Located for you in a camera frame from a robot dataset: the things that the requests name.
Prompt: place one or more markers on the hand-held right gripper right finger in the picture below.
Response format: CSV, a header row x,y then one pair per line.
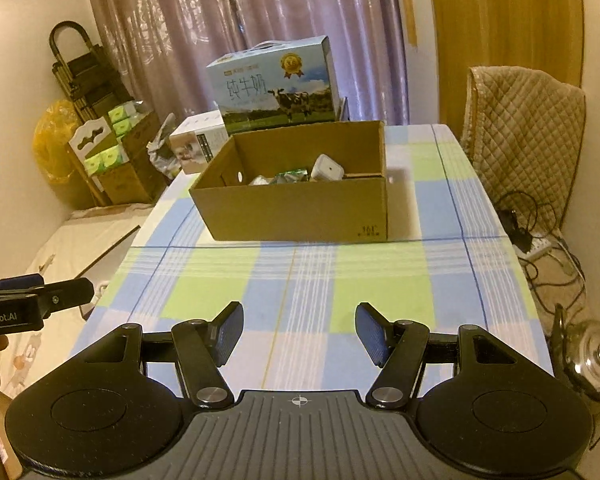
x,y
370,332

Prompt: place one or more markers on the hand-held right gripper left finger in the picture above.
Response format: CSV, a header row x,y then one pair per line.
x,y
230,332

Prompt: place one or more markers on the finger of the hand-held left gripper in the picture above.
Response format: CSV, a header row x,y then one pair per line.
x,y
17,281
67,295

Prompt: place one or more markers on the brown cardboard box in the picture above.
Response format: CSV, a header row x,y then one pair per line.
x,y
290,210

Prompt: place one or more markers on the white plug adapter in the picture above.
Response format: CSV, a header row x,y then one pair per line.
x,y
327,167

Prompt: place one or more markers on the yellow plastic bag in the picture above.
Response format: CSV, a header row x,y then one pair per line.
x,y
55,150

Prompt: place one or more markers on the large brown storage carton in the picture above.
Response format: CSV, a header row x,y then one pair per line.
x,y
135,175

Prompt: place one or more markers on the pile of green tissue packs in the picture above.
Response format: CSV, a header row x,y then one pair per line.
x,y
110,157

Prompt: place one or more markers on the white cut-out wooden panel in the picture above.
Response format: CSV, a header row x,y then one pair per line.
x,y
87,137

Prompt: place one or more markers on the crumpled clear plastic bag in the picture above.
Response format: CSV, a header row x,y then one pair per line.
x,y
162,150

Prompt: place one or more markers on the white appliance box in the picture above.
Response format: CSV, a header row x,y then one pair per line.
x,y
195,140

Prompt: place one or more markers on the black folding rack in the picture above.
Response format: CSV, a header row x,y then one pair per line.
x,y
80,70

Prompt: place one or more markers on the steel kettle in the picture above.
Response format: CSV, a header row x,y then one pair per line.
x,y
590,350

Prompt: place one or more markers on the milk carton with cow print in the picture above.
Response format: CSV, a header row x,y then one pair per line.
x,y
270,90

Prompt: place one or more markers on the beige quilted chair cover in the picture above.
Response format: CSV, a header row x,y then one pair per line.
x,y
525,135

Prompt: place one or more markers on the yellow tape strip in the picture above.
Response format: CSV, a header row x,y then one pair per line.
x,y
409,20

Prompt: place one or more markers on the purple curtain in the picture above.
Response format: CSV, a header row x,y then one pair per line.
x,y
230,10

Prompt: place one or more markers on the wooden door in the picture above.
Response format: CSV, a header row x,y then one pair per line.
x,y
500,35

